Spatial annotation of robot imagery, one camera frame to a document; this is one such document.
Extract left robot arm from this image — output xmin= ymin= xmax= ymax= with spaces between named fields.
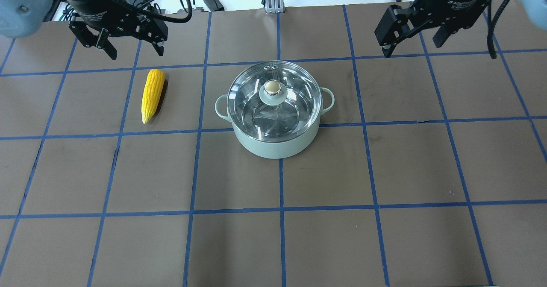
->
xmin=0 ymin=0 xmax=168 ymax=60

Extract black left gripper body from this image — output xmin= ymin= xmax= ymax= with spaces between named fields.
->
xmin=66 ymin=0 xmax=168 ymax=47

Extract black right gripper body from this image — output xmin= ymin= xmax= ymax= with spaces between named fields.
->
xmin=374 ymin=0 xmax=494 ymax=48

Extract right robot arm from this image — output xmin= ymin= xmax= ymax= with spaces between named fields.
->
xmin=374 ymin=0 xmax=547 ymax=59

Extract black power adapter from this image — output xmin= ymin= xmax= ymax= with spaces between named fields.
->
xmin=203 ymin=0 xmax=225 ymax=12

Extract glass pot lid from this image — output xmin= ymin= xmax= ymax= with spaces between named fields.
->
xmin=226 ymin=61 xmax=324 ymax=143

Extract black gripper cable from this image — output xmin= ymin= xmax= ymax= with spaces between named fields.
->
xmin=486 ymin=0 xmax=514 ymax=60
xmin=77 ymin=0 xmax=194 ymax=23

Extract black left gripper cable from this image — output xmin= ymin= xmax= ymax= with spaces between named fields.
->
xmin=77 ymin=0 xmax=194 ymax=23

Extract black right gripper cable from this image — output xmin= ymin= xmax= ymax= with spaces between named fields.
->
xmin=486 ymin=0 xmax=514 ymax=60

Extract yellow corn cob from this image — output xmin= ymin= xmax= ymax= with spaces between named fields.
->
xmin=141 ymin=69 xmax=165 ymax=125

